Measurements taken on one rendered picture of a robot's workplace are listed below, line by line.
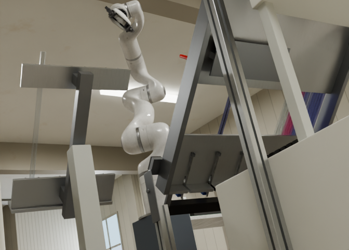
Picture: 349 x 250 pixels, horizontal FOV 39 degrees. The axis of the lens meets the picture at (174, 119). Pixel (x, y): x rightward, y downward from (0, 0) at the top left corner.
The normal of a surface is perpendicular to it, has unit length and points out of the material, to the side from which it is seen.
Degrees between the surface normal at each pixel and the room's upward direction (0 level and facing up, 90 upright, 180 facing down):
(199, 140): 137
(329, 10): 180
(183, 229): 90
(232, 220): 90
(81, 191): 90
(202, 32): 90
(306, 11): 180
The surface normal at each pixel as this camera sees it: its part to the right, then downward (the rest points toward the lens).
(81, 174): 0.45, -0.40
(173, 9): 0.20, 0.92
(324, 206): -0.84, -0.03
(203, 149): 0.49, 0.39
